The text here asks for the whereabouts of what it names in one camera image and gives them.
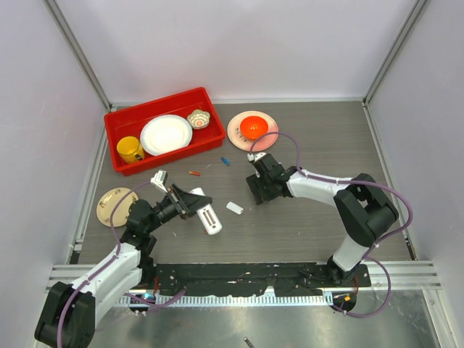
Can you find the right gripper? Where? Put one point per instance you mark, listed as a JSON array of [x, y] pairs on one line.
[[254, 184]]

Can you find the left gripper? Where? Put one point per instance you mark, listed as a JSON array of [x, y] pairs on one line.
[[188, 203]]

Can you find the white battery cover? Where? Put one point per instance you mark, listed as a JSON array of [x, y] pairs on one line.
[[234, 208]]

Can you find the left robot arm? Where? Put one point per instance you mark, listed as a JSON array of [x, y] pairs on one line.
[[72, 311]]

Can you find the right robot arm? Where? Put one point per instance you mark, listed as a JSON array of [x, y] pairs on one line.
[[365, 211]]

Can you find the blue battery near orange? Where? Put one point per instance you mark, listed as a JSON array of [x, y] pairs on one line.
[[225, 161]]

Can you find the orange bowl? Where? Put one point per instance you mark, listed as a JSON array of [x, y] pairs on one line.
[[252, 127]]

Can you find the white paper plate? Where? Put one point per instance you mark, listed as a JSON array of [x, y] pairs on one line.
[[165, 134]]

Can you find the yellow mug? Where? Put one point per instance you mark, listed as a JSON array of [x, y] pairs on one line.
[[130, 149]]

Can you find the red plastic bin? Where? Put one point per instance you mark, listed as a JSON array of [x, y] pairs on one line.
[[130, 121]]

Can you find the cream floral plate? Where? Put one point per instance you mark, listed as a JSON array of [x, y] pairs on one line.
[[108, 202]]

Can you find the small flower-shaped bowl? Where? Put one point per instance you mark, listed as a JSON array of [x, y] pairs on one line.
[[198, 119]]

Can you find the small dark object on floor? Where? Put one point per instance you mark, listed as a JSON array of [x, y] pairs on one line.
[[248, 342]]

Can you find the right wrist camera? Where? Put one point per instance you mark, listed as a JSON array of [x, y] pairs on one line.
[[253, 158]]

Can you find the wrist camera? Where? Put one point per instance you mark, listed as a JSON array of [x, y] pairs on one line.
[[159, 180], [253, 158]]

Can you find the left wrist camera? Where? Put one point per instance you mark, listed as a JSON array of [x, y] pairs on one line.
[[159, 180]]

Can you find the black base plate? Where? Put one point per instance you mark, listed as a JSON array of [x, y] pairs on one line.
[[288, 279]]

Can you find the white cable duct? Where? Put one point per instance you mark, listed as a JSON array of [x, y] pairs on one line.
[[268, 299]]

